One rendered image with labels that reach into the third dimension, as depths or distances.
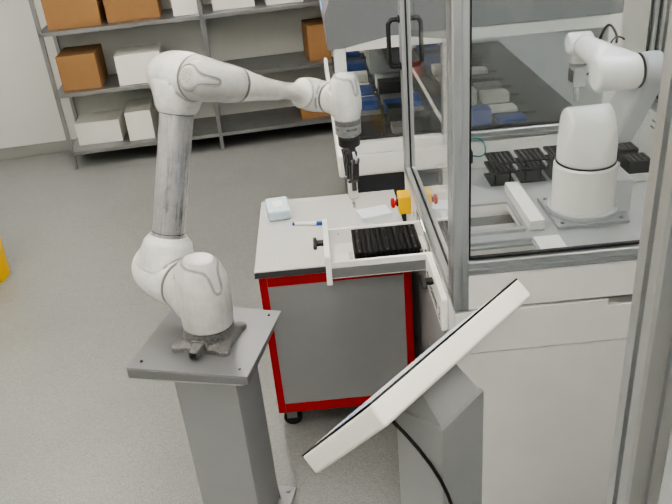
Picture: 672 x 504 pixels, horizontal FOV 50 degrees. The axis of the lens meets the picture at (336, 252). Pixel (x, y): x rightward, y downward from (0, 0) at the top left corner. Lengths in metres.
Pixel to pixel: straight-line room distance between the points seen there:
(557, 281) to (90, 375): 2.36
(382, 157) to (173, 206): 1.25
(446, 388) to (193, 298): 0.87
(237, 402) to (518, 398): 0.83
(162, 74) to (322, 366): 1.31
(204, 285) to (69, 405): 1.55
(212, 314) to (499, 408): 0.88
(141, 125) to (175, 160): 4.02
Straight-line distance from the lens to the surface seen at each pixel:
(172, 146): 2.20
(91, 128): 6.33
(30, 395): 3.67
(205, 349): 2.19
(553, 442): 2.37
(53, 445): 3.33
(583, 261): 2.01
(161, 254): 2.24
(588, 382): 2.25
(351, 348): 2.83
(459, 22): 1.70
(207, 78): 2.03
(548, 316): 2.07
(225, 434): 2.36
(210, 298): 2.12
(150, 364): 2.20
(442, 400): 1.53
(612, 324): 2.15
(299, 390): 2.94
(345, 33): 3.04
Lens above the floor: 2.04
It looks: 28 degrees down
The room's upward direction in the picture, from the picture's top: 5 degrees counter-clockwise
